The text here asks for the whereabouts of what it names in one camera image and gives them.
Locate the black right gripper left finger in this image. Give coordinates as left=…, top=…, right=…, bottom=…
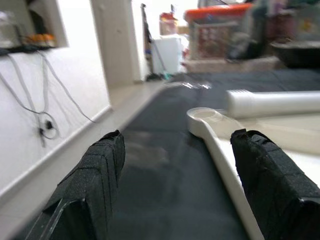
left=24, top=129, right=126, bottom=240

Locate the white plastic table leg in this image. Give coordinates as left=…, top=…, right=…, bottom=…
left=224, top=89, right=320, bottom=120

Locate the orange-lidded clear storage box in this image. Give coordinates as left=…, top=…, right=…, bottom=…
left=184, top=3, right=253, bottom=61

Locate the black floor cleaning device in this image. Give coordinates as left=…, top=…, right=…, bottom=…
left=139, top=3, right=175, bottom=82

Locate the beige patterned ledge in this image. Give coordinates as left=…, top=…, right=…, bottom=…
left=183, top=56, right=286, bottom=74

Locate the black wall cable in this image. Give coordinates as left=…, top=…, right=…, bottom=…
left=39, top=52, right=97, bottom=123
left=0, top=52, right=61, bottom=148

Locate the red snack package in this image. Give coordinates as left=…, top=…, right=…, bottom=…
left=159, top=12, right=180, bottom=36

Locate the black round basin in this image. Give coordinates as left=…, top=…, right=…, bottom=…
left=271, top=39, right=320, bottom=69

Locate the white plastic table top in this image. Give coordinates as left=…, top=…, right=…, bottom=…
left=186, top=106, right=320, bottom=240

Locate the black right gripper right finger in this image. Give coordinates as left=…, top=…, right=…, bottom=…
left=229, top=128, right=320, bottom=240

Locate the black wall shelf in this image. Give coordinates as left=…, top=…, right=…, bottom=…
left=0, top=44, right=56, bottom=57

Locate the white appliance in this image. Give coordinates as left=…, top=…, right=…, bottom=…
left=151, top=34, right=183, bottom=75

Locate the black plastic bag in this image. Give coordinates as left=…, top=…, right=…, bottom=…
left=227, top=24, right=271, bottom=61

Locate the black tablecloth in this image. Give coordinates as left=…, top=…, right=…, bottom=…
left=12, top=68, right=320, bottom=240

